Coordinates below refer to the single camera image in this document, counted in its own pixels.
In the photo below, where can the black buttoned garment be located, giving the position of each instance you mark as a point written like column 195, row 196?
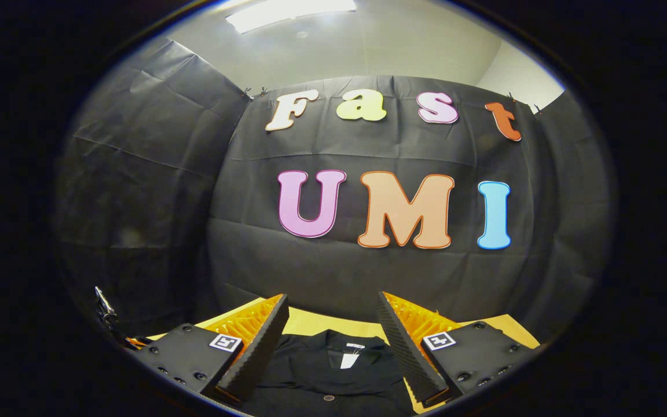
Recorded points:
column 310, row 370

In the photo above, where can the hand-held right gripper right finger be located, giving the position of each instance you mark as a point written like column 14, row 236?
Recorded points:
column 409, row 359

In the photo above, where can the ceiling light panel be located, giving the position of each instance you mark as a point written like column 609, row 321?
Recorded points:
column 290, row 13

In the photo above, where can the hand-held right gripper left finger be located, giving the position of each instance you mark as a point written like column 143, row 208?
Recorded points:
column 261, row 353

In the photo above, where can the black backdrop cloth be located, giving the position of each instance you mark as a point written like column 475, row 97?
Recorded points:
column 322, row 266

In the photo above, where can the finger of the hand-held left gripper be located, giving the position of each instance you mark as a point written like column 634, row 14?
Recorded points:
column 138, row 341

